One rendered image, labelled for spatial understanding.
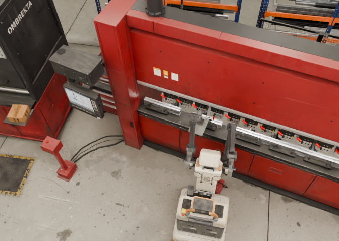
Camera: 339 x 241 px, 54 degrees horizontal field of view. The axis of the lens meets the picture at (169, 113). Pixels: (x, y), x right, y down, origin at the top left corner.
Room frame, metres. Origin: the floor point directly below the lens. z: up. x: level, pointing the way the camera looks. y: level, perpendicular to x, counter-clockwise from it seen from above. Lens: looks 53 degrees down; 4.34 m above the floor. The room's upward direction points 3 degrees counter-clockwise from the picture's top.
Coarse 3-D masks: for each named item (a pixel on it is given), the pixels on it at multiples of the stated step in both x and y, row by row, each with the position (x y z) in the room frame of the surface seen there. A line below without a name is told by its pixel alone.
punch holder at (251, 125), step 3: (246, 117) 2.16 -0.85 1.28; (246, 120) 2.16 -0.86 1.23; (249, 120) 2.14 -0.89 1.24; (252, 120) 2.13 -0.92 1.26; (255, 120) 2.12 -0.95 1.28; (249, 123) 2.14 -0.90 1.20; (252, 123) 2.13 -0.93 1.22; (255, 123) 2.11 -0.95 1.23; (246, 126) 2.15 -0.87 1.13; (249, 126) 2.13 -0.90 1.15; (252, 126) 2.12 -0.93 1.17; (255, 126) 2.10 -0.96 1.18; (255, 129) 2.10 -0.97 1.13
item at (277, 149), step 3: (270, 147) 1.98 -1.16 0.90; (276, 147) 1.98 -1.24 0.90; (273, 150) 1.95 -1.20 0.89; (276, 150) 1.94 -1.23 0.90; (279, 150) 1.94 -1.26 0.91; (282, 150) 1.94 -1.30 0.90; (285, 150) 1.93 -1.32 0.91; (282, 153) 1.90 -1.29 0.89; (285, 153) 1.89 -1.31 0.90; (288, 153) 1.89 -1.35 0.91; (294, 153) 1.89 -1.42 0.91; (291, 156) 1.86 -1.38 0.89; (294, 156) 1.85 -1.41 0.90
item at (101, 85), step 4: (84, 84) 2.84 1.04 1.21; (96, 84) 2.83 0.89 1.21; (100, 84) 2.82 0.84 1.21; (104, 84) 2.82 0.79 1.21; (88, 88) 2.77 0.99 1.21; (92, 88) 2.82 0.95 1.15; (96, 88) 2.81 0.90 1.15; (100, 88) 2.81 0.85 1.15; (104, 88) 2.75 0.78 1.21; (108, 88) 2.75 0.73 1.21; (104, 92) 2.74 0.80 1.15; (108, 92) 2.74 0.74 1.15
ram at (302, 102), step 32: (160, 64) 2.60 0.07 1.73; (192, 64) 2.45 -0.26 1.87; (224, 64) 2.30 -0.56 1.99; (256, 64) 2.20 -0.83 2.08; (192, 96) 2.44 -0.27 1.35; (224, 96) 2.28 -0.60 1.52; (256, 96) 2.14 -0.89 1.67; (288, 96) 2.02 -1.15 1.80; (320, 96) 1.91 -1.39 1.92; (320, 128) 1.84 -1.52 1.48
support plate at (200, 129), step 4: (204, 120) 2.34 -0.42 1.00; (208, 120) 2.34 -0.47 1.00; (196, 124) 2.30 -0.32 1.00; (200, 124) 2.29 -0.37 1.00; (204, 124) 2.29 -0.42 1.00; (196, 128) 2.24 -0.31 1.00; (200, 128) 2.24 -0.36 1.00; (204, 128) 2.23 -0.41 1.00; (196, 132) 2.18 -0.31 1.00; (200, 132) 2.18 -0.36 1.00
